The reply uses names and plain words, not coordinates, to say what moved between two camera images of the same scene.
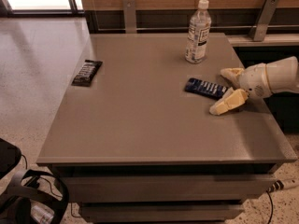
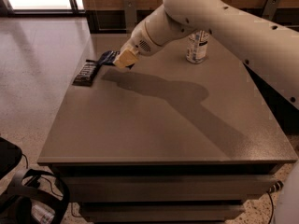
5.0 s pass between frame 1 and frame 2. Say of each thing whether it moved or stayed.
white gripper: moved
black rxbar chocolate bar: stayed
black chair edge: stayed
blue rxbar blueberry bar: moved
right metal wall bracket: stayed
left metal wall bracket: stayed
